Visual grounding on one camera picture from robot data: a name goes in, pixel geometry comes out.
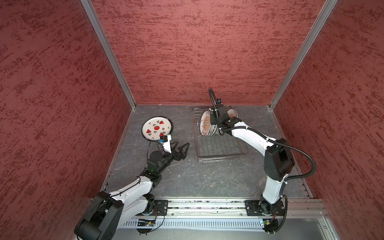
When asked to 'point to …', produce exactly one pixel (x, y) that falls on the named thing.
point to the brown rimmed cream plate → (153, 127)
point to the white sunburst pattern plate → (206, 128)
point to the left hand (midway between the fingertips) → (184, 145)
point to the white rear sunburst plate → (232, 112)
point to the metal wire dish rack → (219, 147)
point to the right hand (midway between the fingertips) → (214, 117)
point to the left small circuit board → (143, 222)
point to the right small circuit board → (271, 225)
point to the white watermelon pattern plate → (154, 127)
